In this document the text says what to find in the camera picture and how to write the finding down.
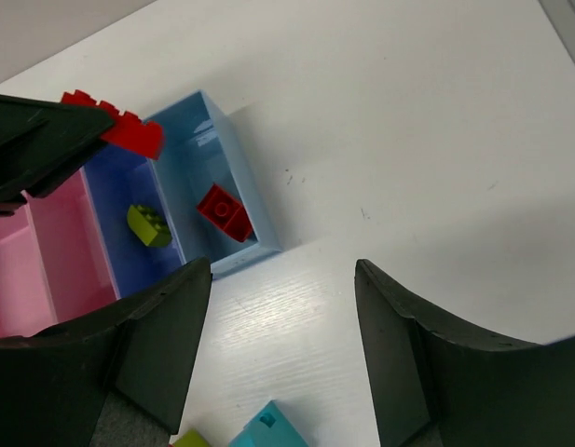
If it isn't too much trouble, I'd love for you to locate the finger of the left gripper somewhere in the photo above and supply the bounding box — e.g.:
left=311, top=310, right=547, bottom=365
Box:
left=0, top=188, right=27, bottom=218
left=0, top=95, right=115, bottom=198

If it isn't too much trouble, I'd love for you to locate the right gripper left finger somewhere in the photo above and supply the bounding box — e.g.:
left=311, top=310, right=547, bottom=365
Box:
left=0, top=258, right=212, bottom=446

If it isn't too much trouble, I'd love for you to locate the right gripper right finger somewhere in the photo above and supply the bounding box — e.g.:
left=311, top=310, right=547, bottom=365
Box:
left=355, top=259, right=575, bottom=446

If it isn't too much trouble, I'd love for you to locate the red lego base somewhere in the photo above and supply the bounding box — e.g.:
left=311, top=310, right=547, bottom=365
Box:
left=61, top=89, right=164, bottom=160

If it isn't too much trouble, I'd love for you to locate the lime green lego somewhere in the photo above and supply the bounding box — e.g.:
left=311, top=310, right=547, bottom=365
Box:
left=170, top=428, right=212, bottom=447
left=126, top=205, right=172, bottom=248

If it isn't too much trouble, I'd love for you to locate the teal curved lego brick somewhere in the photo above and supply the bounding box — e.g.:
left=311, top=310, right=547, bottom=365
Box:
left=228, top=400, right=308, bottom=447

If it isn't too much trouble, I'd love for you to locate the red curved lego top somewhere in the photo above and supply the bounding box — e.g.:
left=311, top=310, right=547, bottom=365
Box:
left=197, top=183, right=253, bottom=243

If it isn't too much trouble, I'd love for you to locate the large pink bin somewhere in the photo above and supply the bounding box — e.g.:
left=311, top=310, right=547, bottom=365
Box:
left=0, top=206, right=57, bottom=338

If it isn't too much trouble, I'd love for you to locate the periwinkle blue bin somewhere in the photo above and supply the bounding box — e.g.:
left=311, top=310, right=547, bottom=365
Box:
left=83, top=145, right=182, bottom=298

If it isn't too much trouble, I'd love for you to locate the small pink bin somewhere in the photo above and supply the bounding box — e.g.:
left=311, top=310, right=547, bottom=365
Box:
left=29, top=172, right=116, bottom=321

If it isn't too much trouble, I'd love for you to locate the lime green lego under red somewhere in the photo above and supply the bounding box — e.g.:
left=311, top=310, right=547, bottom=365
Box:
left=170, top=428, right=212, bottom=447

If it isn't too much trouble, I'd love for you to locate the light blue bin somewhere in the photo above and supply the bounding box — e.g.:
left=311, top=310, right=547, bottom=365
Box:
left=152, top=90, right=281, bottom=278

